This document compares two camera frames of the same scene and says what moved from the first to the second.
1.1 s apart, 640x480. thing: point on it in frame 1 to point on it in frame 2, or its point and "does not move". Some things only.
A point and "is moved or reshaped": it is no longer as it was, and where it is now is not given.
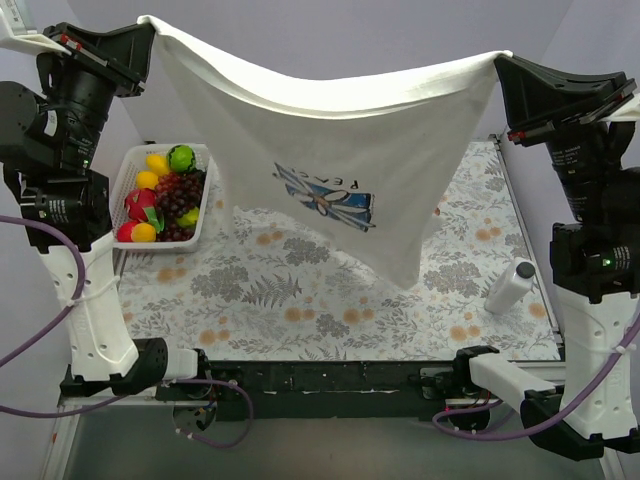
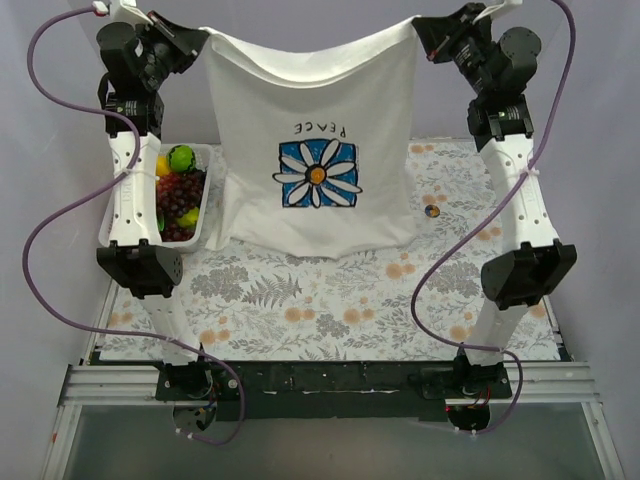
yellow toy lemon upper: [159, 164] does not move
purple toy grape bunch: [177, 193] does not move
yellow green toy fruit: [190, 218] does not move
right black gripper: [565, 111] to [442, 35]
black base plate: [326, 391] does not move
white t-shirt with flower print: [364, 171] is moved or reshaped
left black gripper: [93, 57] to [176, 35]
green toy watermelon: [181, 157] does not move
